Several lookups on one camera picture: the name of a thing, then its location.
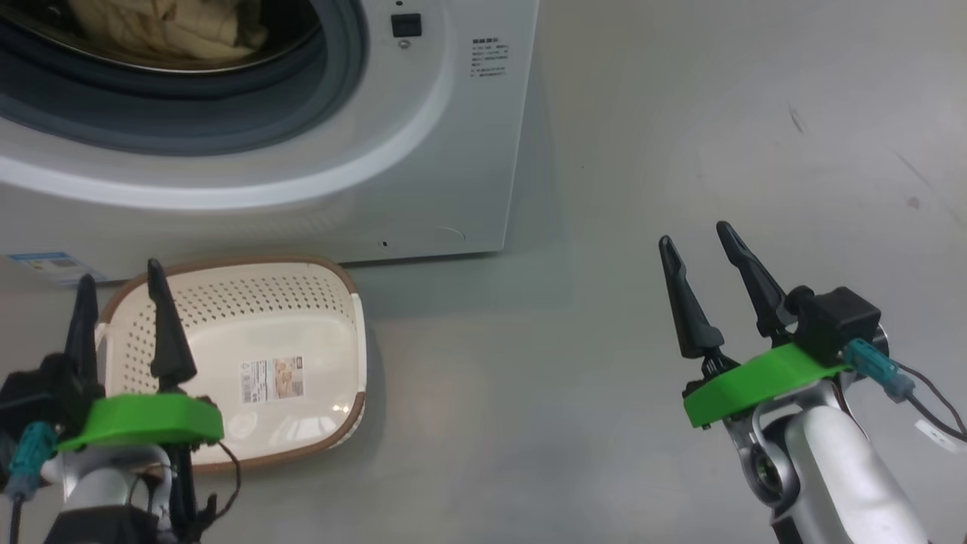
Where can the blue energy label sticker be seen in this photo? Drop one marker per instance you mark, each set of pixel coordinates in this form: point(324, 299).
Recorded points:
point(57, 268)

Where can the white front-load washing machine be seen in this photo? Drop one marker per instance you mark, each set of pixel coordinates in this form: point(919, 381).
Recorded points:
point(453, 174)

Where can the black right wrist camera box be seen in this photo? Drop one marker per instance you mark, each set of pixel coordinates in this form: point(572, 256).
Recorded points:
point(835, 325)

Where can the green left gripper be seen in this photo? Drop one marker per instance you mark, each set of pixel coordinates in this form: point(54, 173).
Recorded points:
point(151, 419)

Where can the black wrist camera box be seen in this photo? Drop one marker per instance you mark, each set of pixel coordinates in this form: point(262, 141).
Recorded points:
point(835, 325)
point(38, 393)

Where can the paper basket label sticker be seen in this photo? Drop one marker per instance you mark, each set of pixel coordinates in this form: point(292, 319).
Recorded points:
point(272, 380)

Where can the black rectangular block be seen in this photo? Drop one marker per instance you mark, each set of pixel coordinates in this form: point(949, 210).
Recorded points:
point(406, 25)

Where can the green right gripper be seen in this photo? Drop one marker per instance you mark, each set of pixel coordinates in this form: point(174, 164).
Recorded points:
point(763, 381)

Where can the cream perforated laundry basket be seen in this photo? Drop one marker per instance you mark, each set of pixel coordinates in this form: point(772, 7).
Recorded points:
point(249, 317)

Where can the white drain filter flap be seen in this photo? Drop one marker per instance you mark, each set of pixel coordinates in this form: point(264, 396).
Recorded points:
point(423, 240)

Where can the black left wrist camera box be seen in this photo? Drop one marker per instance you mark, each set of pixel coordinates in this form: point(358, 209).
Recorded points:
point(38, 393)

